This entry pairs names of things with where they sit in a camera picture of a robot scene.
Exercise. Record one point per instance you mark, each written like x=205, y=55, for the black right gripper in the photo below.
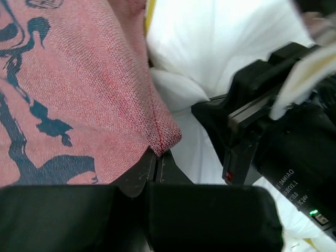
x=227, y=118

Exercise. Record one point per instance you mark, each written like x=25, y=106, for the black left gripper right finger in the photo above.
x=182, y=216

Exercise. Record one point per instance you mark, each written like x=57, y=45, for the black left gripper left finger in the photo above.
x=77, y=217

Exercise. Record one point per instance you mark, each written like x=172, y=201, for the pink and red pillowcase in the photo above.
x=78, y=105

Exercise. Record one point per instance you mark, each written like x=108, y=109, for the white pillow with yellow edge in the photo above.
x=196, y=47

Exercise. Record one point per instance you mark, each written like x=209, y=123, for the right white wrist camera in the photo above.
x=319, y=19

